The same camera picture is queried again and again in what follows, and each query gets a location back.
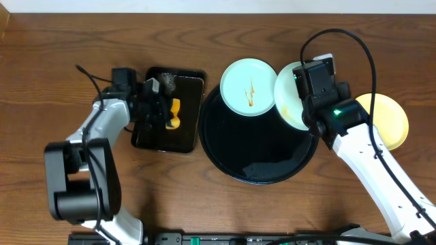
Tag green and yellow sponge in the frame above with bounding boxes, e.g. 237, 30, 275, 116
166, 98, 181, 130

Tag light blue plate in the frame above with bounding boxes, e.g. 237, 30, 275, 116
274, 61, 309, 131
219, 59, 277, 116

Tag yellow plate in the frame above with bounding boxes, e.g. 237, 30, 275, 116
373, 93, 409, 150

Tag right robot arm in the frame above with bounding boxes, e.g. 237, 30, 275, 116
302, 87, 435, 244

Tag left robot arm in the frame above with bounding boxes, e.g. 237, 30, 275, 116
44, 78, 161, 244

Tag black rectangular water tray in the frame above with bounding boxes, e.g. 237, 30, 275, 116
131, 67, 205, 153

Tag black round tray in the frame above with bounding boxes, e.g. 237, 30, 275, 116
198, 86, 319, 184

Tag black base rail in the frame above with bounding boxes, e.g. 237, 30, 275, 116
66, 232, 338, 245

